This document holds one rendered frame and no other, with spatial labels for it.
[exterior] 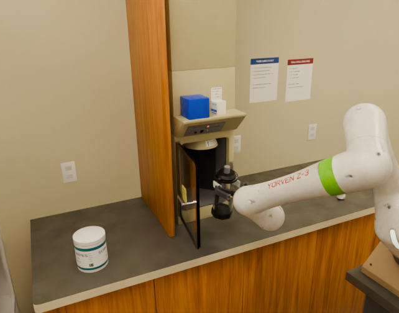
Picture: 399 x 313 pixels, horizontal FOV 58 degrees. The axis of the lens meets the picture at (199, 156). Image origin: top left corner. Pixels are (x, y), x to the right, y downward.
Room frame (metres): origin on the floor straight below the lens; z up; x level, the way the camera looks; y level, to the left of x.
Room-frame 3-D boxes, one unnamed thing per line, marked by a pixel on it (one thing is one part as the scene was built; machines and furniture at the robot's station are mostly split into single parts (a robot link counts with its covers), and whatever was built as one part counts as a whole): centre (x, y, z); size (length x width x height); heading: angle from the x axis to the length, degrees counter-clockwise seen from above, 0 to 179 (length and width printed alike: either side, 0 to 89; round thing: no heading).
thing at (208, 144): (1.78, -0.01, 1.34); 0.18 x 0.18 x 0.05
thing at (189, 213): (1.46, 0.06, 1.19); 0.30 x 0.01 x 0.40; 17
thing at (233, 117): (1.63, -0.05, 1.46); 0.32 x 0.12 x 0.10; 114
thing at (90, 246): (1.31, 0.47, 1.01); 0.13 x 0.13 x 0.15
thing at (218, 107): (1.65, -0.09, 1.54); 0.05 x 0.05 x 0.06; 32
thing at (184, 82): (1.80, 0.02, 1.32); 0.32 x 0.25 x 0.77; 114
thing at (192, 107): (1.60, 0.02, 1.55); 0.10 x 0.10 x 0.09; 24
